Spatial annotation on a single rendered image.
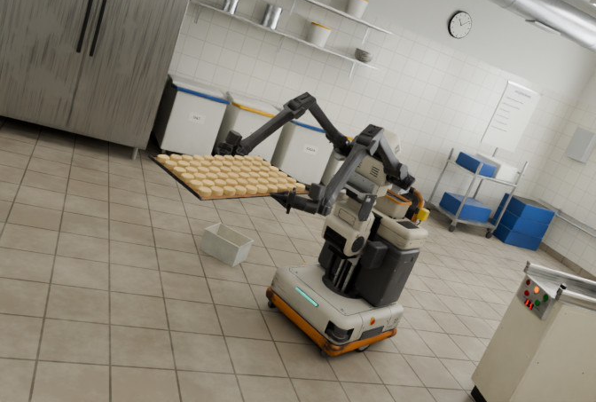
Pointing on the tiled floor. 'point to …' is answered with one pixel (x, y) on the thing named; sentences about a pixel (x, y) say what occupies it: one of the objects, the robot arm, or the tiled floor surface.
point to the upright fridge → (90, 40)
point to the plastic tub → (225, 244)
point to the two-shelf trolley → (473, 196)
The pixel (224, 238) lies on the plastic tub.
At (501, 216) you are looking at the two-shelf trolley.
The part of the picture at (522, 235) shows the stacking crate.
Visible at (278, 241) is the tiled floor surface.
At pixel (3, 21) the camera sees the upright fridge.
